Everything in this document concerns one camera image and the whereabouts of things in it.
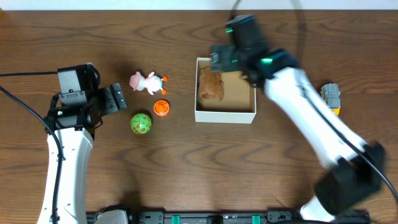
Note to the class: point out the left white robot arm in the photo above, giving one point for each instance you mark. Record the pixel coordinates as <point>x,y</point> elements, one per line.
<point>71,121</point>

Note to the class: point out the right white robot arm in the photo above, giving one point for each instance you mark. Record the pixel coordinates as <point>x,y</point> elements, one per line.
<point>354,169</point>

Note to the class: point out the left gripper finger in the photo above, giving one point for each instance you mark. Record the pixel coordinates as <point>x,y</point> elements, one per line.
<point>117,92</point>
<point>121,104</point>

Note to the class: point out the green patterned ball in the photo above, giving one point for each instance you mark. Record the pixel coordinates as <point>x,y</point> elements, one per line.
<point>141,123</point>

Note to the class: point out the pink white duck toy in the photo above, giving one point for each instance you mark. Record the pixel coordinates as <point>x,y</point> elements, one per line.
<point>152,83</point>

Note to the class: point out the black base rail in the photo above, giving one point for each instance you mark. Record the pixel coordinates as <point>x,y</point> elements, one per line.
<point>121,214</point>

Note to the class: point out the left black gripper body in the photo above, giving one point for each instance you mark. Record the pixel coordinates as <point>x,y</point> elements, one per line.
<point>112,98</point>

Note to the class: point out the brown plush toy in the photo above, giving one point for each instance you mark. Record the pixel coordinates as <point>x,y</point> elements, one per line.
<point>211,85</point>

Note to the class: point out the orange patterned ball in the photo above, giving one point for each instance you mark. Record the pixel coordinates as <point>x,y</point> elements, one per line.
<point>161,108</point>

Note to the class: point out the white cardboard box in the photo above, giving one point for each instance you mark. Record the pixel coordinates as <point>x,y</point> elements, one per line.
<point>238,105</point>

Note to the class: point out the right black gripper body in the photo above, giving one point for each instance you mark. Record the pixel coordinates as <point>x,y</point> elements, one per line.
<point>219,58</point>

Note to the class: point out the yellow grey toy truck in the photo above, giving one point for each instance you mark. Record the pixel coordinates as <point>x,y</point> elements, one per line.
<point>331,96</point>

